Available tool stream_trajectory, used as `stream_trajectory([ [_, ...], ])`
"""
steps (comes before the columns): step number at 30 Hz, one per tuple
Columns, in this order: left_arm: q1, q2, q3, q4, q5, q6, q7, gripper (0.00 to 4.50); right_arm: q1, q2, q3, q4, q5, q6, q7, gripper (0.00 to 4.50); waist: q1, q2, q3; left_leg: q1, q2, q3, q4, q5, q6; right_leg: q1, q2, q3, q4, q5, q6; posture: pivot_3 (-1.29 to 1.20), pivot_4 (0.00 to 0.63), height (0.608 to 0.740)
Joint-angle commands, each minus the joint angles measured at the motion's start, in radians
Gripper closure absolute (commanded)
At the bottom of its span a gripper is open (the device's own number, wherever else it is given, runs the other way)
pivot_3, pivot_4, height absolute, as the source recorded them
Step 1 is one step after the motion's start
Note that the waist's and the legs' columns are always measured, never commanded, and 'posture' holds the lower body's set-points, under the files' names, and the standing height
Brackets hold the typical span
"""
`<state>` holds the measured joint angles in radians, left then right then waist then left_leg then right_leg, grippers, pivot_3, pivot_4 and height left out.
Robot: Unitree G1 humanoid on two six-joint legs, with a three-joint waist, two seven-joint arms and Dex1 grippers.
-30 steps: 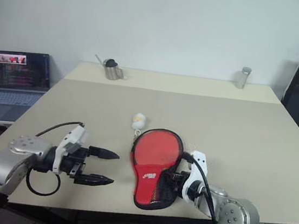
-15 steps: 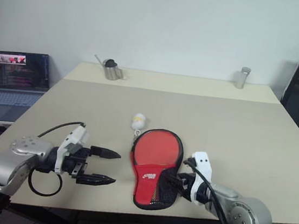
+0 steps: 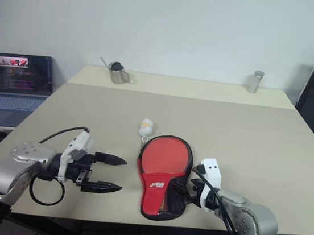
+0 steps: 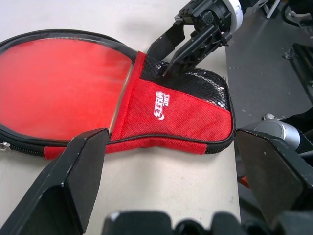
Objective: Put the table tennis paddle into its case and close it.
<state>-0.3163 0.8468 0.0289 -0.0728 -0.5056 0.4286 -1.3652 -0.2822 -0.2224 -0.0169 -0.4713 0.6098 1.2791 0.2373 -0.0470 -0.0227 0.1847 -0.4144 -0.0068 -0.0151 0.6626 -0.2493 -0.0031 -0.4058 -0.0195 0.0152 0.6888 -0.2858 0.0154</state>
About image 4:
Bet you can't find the red table tennis paddle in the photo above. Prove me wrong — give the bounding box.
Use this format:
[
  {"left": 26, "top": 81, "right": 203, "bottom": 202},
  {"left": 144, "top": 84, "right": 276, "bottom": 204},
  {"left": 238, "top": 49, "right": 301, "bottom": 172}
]
[{"left": 0, "top": 38, "right": 134, "bottom": 142}]

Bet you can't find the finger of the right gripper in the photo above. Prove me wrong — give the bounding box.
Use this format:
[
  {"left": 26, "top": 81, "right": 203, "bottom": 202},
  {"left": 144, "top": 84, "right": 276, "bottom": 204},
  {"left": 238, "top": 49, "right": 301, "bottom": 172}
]
[
  {"left": 162, "top": 23, "right": 227, "bottom": 77},
  {"left": 146, "top": 23, "right": 186, "bottom": 61}
]

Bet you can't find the black and red paddle case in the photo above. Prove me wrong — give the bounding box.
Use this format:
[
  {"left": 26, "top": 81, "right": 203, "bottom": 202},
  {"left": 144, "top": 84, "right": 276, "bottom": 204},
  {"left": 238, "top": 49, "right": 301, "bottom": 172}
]
[{"left": 0, "top": 28, "right": 237, "bottom": 161}]

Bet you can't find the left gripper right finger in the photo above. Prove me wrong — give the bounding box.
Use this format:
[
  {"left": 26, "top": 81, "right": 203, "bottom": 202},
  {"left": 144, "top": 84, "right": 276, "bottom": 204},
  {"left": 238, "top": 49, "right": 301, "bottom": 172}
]
[{"left": 233, "top": 129, "right": 313, "bottom": 229}]

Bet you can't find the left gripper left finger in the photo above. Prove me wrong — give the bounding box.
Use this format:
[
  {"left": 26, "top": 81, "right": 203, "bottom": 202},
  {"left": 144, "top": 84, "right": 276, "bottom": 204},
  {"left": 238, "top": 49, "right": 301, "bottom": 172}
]
[{"left": 0, "top": 127, "right": 109, "bottom": 235}]

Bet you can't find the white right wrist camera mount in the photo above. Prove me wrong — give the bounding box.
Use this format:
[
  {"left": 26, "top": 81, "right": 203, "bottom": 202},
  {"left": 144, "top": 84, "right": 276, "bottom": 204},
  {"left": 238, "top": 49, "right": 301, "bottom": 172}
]
[{"left": 224, "top": 0, "right": 245, "bottom": 33}]

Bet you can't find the silver robot body part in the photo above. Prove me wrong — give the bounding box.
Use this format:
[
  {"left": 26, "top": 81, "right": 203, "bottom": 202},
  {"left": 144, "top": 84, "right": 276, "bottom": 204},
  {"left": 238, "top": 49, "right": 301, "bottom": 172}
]
[{"left": 253, "top": 113, "right": 302, "bottom": 150}]

